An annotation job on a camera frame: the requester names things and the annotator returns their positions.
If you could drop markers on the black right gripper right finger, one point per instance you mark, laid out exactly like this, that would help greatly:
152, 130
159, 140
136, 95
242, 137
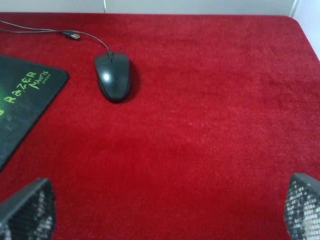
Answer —
302, 207

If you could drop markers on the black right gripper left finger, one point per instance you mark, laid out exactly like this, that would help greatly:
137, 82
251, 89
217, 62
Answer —
30, 213

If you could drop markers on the black computer mouse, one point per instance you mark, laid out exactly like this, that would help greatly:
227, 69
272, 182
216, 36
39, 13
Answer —
113, 75

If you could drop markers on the black green Razer mousepad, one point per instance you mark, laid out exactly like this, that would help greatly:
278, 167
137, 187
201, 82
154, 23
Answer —
26, 91

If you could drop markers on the red table cloth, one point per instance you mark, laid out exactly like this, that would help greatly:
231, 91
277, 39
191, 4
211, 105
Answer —
222, 109

